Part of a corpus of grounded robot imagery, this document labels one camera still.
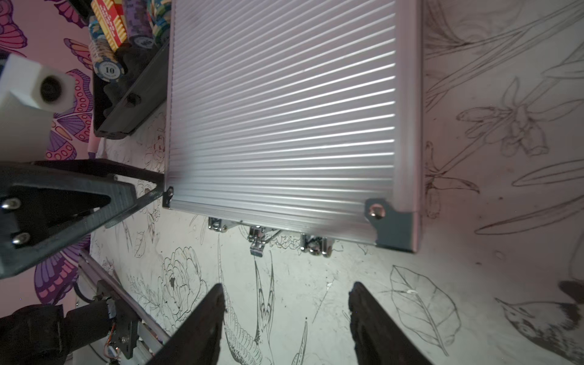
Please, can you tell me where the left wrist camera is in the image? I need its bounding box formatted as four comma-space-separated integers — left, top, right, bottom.
1, 53, 75, 163

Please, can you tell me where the orange playing card box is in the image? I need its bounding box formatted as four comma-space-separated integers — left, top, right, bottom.
91, 0, 129, 53

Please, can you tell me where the large black poker case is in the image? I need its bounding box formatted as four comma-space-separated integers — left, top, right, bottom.
58, 1, 173, 140

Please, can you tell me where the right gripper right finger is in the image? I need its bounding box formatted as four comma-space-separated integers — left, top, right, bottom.
348, 281, 430, 365

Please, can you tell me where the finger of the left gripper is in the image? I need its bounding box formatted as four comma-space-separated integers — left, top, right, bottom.
1, 159, 164, 278

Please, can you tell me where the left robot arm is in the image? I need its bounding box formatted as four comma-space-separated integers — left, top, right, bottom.
1, 159, 164, 364

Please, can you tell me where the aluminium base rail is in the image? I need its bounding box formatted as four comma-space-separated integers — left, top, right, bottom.
73, 249, 169, 364

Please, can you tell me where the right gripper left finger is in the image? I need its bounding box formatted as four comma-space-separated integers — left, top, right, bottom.
149, 284, 226, 365

